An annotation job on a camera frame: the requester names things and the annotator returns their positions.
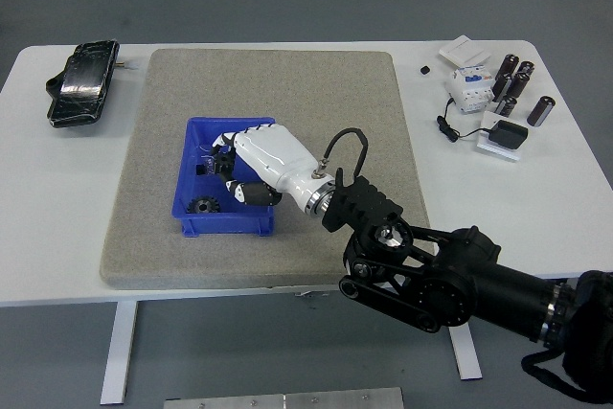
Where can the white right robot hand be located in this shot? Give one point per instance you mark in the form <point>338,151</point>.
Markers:
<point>275,152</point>

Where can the large black gear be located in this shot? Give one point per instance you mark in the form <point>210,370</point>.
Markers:
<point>203,206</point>

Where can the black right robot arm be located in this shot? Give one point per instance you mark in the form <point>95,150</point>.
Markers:
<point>460,279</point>

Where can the blue plastic box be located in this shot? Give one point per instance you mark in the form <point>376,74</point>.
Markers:
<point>225,224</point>

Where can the grey-brown mat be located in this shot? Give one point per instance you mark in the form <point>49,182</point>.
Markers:
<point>268,88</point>

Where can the small clear bag with part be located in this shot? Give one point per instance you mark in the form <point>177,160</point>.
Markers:
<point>207,167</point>

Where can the small black cube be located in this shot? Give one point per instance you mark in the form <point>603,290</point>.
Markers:
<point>424,69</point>

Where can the white circuit breaker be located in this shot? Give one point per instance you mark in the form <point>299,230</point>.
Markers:
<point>469,90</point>

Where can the black power adapter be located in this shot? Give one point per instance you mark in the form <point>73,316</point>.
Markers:
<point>510,134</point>

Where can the dark cylindrical capacitor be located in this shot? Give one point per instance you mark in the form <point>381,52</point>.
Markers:
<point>541,111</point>
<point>518,85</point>
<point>526,69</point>
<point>509,65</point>
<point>506,106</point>
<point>502,86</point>

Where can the grey metal plate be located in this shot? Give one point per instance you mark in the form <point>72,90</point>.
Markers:
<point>287,400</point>

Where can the white table leg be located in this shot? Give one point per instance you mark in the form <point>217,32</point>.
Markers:
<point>467,356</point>
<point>119,351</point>

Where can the white wall switch plate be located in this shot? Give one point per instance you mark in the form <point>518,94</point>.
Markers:
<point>463,51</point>

